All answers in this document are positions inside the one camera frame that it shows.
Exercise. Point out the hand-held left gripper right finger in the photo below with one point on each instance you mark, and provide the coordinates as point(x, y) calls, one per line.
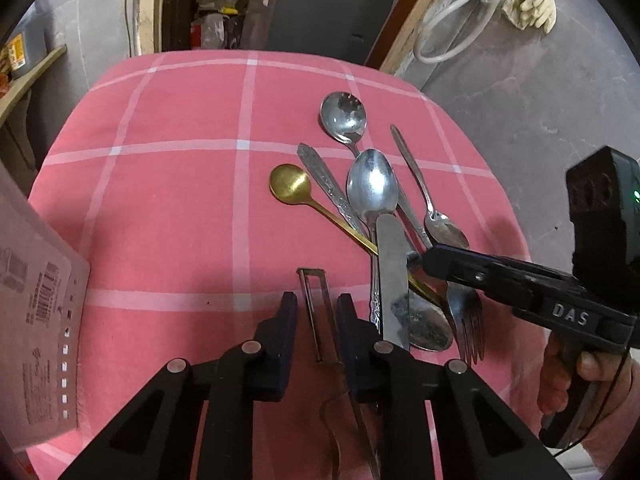
point(350, 345)

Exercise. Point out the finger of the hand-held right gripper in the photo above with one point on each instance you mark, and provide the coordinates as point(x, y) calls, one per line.
point(465, 267)

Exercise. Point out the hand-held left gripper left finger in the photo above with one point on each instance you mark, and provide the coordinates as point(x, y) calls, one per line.
point(280, 350)

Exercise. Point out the small silver teaspoon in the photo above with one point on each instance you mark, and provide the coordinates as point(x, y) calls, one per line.
point(445, 232)

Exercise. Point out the silver fork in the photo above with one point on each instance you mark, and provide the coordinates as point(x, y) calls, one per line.
point(465, 315)

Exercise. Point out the thin metal tongs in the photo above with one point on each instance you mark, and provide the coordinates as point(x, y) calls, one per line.
point(310, 310)

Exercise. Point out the silver table knife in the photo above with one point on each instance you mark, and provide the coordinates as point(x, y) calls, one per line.
point(392, 270)

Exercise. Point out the large silver spoon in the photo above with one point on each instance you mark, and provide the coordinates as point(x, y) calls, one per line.
point(372, 185)

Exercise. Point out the gold spoon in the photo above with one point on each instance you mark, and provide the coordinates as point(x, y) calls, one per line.
point(290, 185)

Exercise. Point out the round silver soup spoon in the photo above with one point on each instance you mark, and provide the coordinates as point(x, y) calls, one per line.
point(342, 115)

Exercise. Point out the perforated plastic utensil holder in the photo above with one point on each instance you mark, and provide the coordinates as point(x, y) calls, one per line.
point(40, 310)

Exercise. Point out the person's right hand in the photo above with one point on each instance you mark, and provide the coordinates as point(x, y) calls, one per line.
point(550, 380)

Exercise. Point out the pink checkered tablecloth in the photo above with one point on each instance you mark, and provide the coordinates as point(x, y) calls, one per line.
point(175, 210)

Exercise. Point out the black panel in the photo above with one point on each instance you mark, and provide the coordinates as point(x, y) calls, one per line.
point(325, 15)

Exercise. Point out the red and white packet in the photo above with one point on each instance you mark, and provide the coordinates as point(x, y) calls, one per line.
point(207, 30)

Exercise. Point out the wooden shelf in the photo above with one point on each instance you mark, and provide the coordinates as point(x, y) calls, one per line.
point(35, 72)

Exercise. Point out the plastic jug with yellow label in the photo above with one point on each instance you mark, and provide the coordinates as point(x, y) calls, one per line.
point(30, 50)

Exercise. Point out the pale wooden door frame post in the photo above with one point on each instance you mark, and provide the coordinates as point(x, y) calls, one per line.
point(147, 10)

